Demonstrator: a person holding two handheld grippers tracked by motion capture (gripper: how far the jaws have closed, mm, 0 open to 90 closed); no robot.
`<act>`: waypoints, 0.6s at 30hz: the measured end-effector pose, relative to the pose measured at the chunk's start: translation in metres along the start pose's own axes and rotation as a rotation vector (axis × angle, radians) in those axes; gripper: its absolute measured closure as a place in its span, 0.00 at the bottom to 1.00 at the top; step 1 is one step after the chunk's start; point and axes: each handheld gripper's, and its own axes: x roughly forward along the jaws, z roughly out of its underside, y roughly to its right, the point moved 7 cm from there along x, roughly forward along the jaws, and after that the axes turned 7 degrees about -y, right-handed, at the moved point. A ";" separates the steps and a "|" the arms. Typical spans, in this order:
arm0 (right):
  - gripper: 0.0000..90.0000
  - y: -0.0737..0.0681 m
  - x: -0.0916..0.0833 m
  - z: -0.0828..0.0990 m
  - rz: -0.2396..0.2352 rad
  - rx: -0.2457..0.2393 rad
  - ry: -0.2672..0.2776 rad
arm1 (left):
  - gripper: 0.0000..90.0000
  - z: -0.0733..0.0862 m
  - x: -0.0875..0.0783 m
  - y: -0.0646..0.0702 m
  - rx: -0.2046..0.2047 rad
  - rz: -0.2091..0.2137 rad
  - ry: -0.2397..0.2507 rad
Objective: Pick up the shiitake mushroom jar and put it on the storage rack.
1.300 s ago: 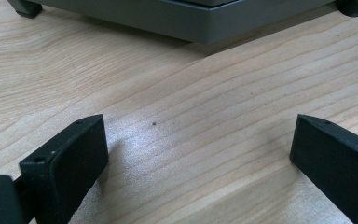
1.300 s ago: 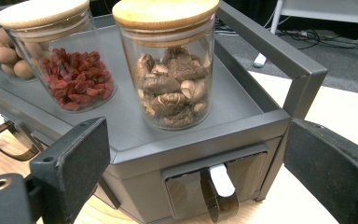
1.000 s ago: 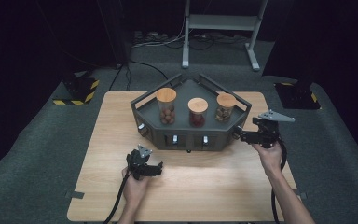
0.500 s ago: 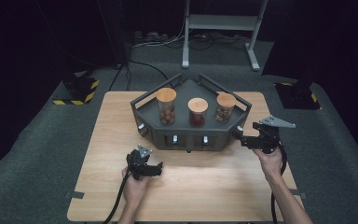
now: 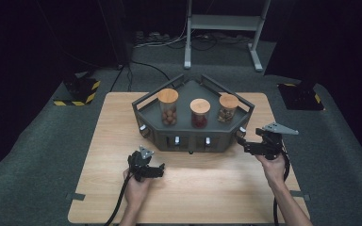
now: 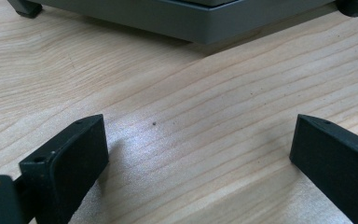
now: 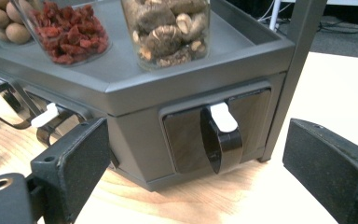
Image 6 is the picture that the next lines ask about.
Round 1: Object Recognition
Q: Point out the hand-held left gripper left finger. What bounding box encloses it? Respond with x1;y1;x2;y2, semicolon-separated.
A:
18;113;110;224

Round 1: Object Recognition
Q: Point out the dark grey corner rack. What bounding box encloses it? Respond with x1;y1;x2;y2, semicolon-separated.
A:
7;0;358;45

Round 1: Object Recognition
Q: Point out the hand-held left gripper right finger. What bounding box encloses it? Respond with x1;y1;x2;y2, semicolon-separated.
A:
289;113;358;224

